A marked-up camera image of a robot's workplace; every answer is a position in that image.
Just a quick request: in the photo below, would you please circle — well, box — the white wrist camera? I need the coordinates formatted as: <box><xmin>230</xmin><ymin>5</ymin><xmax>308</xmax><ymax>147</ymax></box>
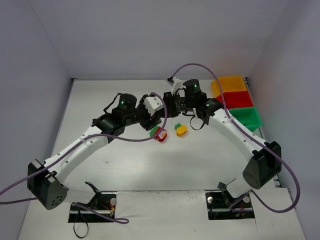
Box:
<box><xmin>166</xmin><ymin>76</ymin><xmax>184</xmax><ymax>95</ymax></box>
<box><xmin>143</xmin><ymin>96</ymin><xmax>164</xmax><ymax>116</ymax></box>

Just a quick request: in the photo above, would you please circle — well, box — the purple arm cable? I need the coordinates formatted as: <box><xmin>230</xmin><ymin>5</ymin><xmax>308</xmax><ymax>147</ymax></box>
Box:
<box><xmin>0</xmin><ymin>91</ymin><xmax>168</xmax><ymax>225</ymax></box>
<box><xmin>171</xmin><ymin>62</ymin><xmax>301</xmax><ymax>213</ymax></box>

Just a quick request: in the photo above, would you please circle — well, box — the yellow plastic bin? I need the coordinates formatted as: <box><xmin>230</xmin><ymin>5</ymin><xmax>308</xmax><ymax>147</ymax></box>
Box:
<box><xmin>211</xmin><ymin>75</ymin><xmax>247</xmax><ymax>97</ymax></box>

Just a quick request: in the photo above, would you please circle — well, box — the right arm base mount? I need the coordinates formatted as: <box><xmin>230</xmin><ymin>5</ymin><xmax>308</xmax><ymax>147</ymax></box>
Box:
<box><xmin>205</xmin><ymin>191</ymin><xmax>255</xmax><ymax>221</ymax></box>

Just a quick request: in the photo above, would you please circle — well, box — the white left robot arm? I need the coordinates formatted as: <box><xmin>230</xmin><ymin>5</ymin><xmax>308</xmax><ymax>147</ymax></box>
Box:
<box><xmin>27</xmin><ymin>92</ymin><xmax>166</xmax><ymax>210</ymax></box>

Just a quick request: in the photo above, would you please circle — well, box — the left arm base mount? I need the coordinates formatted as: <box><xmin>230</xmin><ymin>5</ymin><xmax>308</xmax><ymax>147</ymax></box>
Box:
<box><xmin>68</xmin><ymin>192</ymin><xmax>117</xmax><ymax>223</ymax></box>

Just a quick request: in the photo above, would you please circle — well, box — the green red flower lego stack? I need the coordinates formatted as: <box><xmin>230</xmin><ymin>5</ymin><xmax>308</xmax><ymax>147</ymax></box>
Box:
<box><xmin>149</xmin><ymin>125</ymin><xmax>168</xmax><ymax>143</ymax></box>

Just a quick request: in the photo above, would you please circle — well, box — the red plastic bin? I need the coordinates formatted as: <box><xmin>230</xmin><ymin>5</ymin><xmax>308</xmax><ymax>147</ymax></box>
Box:
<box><xmin>223</xmin><ymin>90</ymin><xmax>254</xmax><ymax>110</ymax></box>

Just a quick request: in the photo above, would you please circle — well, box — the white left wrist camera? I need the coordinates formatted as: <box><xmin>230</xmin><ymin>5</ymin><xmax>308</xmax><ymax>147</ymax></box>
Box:
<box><xmin>143</xmin><ymin>96</ymin><xmax>164</xmax><ymax>116</ymax></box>

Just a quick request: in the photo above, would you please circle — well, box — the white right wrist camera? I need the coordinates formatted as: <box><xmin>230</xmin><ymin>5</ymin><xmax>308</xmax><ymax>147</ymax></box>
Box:
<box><xmin>166</xmin><ymin>76</ymin><xmax>184</xmax><ymax>95</ymax></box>

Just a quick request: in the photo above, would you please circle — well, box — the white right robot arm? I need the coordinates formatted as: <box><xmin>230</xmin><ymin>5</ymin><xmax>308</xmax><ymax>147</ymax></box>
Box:
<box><xmin>163</xmin><ymin>77</ymin><xmax>282</xmax><ymax>199</ymax></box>

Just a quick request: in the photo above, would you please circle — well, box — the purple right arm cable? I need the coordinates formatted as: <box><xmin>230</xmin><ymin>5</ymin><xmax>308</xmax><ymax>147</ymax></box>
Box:
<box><xmin>171</xmin><ymin>62</ymin><xmax>301</xmax><ymax>213</ymax></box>

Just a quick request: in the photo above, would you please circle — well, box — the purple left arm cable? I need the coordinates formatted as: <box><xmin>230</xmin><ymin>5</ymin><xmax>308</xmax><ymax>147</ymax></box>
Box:
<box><xmin>0</xmin><ymin>91</ymin><xmax>168</xmax><ymax>225</ymax></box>

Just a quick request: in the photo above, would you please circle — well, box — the green plastic bin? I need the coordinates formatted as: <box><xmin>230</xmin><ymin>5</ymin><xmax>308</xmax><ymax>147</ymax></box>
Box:
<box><xmin>229</xmin><ymin>107</ymin><xmax>263</xmax><ymax>132</ymax></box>

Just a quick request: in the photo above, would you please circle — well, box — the green yellow oval lego stack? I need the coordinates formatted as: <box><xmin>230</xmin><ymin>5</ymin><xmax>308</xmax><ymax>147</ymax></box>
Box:
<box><xmin>174</xmin><ymin>123</ymin><xmax>188</xmax><ymax>137</ymax></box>

